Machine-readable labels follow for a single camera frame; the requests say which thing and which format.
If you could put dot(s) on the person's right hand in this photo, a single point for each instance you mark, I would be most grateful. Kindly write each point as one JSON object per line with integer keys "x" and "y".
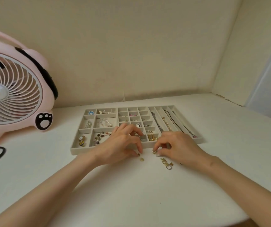
{"x": 185, "y": 151}

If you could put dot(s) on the person's left hand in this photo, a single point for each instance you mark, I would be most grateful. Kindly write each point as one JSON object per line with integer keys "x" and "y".
{"x": 119, "y": 146}

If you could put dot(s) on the grey necklace tray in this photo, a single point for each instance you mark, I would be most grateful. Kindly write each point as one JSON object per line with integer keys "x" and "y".
{"x": 196, "y": 140}

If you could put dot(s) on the pile of mixed jewelry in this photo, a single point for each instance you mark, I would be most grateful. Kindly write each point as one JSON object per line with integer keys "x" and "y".
{"x": 165, "y": 161}

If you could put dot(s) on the silver hoop earring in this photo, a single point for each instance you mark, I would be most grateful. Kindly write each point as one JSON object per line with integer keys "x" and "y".
{"x": 166, "y": 167}

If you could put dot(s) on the gold oval hoop earring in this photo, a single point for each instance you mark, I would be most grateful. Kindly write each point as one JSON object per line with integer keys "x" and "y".
{"x": 151, "y": 137}

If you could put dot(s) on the rhinestone bow brooch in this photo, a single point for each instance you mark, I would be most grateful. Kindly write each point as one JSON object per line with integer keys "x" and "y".
{"x": 109, "y": 111}

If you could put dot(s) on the grey earring grid tray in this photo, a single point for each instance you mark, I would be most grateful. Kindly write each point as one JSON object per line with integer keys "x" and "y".
{"x": 133, "y": 109}

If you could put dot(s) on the grey bracelet tray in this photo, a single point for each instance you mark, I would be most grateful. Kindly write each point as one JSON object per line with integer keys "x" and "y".
{"x": 78, "y": 151}

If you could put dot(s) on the person's left forearm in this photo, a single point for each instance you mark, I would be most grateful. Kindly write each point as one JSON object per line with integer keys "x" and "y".
{"x": 43, "y": 196}

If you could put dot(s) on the person's right forearm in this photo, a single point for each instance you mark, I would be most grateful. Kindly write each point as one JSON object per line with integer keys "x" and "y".
{"x": 251, "y": 191}

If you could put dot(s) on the white table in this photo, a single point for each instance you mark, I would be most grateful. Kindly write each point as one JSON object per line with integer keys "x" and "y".
{"x": 232, "y": 130}

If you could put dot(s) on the pink animal-shaped desk fan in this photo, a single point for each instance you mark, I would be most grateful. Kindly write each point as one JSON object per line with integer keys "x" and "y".
{"x": 15, "y": 92}

